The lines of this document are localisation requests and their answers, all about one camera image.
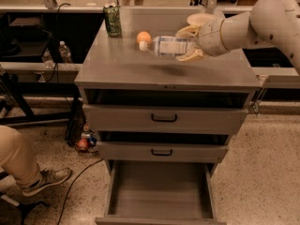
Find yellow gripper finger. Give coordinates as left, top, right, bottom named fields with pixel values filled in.
left=175, top=24, right=201, bottom=38
left=175, top=49, right=208, bottom=62

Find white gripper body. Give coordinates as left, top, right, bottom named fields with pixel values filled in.
left=198, top=19, right=228, bottom=56

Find clear plastic water bottle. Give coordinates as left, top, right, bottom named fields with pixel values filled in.
left=139, top=36, right=195, bottom=57

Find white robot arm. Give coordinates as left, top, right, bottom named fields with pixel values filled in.
left=176, top=0, right=300, bottom=71

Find grey metal drawer cabinet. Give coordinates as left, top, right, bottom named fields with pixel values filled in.
left=74, top=7, right=263, bottom=173

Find grey top drawer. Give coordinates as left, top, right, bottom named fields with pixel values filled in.
left=83, top=105, right=248, bottom=135

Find grey middle drawer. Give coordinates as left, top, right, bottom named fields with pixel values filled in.
left=97, top=142, right=228, bottom=163

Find clear bottle on shelf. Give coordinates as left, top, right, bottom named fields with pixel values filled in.
left=42, top=50, right=54, bottom=69
left=59, top=41, right=73, bottom=64

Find grey open bottom drawer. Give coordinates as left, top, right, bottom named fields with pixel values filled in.
left=95, top=161, right=227, bottom=225

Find white bowl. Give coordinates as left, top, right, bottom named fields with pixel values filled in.
left=187, top=13, right=217, bottom=25

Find orange fruit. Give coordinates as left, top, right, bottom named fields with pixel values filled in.
left=137, top=31, right=152, bottom=44

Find green soda can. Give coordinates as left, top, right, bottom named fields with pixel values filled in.
left=103, top=3, right=122, bottom=37

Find blue item on floor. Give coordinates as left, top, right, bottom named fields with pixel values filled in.
left=87, top=136, right=97, bottom=147

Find red apple on floor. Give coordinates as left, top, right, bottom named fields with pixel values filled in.
left=77, top=138, right=89, bottom=151

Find grey sneaker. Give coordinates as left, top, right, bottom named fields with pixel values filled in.
left=22, top=168, right=72, bottom=197

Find beige trouser leg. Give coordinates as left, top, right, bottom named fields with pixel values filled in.
left=0, top=126, right=41, bottom=188

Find black chair base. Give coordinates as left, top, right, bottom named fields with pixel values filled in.
left=0, top=191, right=49, bottom=225

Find black floor cable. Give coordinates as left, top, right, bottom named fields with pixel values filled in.
left=55, top=158, right=104, bottom=225

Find black table frame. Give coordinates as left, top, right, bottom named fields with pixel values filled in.
left=0, top=70, right=82, bottom=125

